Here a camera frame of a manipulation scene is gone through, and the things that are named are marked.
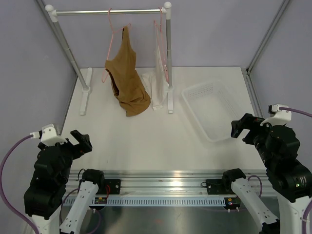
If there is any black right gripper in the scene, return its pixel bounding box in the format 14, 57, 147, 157
231, 112, 276, 167

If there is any brown tank top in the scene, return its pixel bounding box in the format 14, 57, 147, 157
105, 26, 151, 117

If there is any pink wire hanger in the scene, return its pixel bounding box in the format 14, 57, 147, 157
154, 7, 169, 83
101, 8, 134, 83

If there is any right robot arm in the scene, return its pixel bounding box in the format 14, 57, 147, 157
221, 113, 312, 234

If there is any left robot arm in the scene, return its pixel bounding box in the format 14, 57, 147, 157
24, 125, 105, 234

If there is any white plastic basket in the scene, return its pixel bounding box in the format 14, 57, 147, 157
181, 80, 244, 142

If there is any white clothes rack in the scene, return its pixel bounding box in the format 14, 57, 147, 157
45, 2, 174, 115

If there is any white garment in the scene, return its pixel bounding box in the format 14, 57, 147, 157
140, 27, 169, 111

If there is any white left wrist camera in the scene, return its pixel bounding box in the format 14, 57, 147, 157
30, 124, 68, 147

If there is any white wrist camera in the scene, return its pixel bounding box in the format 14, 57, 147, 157
30, 124, 68, 147
260, 104, 292, 126

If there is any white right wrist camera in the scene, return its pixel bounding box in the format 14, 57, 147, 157
260, 104, 292, 126

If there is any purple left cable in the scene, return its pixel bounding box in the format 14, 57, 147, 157
0, 135, 41, 234

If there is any aluminium rail with cable duct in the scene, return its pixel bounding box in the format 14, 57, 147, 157
62, 169, 278, 208

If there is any right aluminium frame post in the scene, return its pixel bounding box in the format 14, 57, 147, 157
246, 0, 292, 75

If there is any aluminium frame post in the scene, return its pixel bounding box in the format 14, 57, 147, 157
246, 0, 292, 75
35, 0, 81, 77

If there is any left aluminium frame post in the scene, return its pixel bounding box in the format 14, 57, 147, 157
35, 0, 81, 77

